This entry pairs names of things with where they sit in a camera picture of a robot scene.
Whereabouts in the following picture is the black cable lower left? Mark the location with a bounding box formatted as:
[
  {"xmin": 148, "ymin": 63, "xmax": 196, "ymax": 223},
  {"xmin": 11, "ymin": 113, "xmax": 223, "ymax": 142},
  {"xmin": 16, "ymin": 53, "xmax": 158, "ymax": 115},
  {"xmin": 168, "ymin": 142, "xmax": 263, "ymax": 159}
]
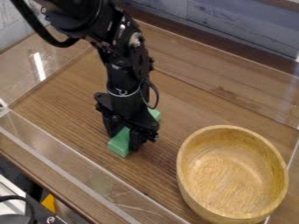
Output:
[{"xmin": 0, "ymin": 194, "xmax": 34, "ymax": 224}]

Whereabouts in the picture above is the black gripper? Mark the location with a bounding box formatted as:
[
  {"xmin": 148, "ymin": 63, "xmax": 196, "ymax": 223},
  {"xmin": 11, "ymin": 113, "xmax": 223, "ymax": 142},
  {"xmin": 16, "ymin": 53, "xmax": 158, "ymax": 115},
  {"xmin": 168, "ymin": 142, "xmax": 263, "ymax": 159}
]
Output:
[{"xmin": 95, "ymin": 88, "xmax": 159, "ymax": 151}]

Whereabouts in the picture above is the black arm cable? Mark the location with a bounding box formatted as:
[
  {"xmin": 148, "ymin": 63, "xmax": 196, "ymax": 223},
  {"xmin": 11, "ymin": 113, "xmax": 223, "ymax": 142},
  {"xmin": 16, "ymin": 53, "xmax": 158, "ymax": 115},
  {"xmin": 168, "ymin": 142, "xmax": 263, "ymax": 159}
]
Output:
[{"xmin": 10, "ymin": 0, "xmax": 80, "ymax": 49}]

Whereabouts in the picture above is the brown wooden bowl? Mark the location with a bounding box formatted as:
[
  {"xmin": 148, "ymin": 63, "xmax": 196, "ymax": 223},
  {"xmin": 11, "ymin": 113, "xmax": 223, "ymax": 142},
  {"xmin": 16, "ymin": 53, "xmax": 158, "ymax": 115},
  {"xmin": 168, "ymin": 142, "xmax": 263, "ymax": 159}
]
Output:
[{"xmin": 176, "ymin": 125, "xmax": 289, "ymax": 224}]

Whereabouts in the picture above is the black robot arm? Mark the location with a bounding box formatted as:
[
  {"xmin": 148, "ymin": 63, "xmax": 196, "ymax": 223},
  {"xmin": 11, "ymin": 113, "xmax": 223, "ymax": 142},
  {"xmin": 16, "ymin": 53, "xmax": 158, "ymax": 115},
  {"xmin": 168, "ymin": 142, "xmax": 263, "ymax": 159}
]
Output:
[{"xmin": 40, "ymin": 0, "xmax": 160, "ymax": 151}]

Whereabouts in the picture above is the clear acrylic enclosure wall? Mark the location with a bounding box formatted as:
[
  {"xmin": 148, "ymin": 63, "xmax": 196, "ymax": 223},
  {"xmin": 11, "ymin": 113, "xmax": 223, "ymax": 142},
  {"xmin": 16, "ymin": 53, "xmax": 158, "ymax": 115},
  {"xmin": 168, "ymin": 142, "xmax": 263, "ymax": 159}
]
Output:
[{"xmin": 0, "ymin": 10, "xmax": 299, "ymax": 224}]

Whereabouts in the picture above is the yellow black device lower left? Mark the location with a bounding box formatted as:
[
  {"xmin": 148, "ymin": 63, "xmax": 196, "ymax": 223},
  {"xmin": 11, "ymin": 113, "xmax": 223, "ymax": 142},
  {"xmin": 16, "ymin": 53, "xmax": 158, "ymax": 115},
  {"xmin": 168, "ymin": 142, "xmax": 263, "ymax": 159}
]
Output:
[{"xmin": 26, "ymin": 193, "xmax": 80, "ymax": 224}]

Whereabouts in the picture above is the green rectangular block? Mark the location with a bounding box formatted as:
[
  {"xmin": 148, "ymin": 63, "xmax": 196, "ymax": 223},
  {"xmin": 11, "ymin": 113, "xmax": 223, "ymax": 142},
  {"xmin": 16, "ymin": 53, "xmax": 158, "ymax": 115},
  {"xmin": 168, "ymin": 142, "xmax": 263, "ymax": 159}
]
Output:
[{"xmin": 107, "ymin": 108, "xmax": 162, "ymax": 158}]

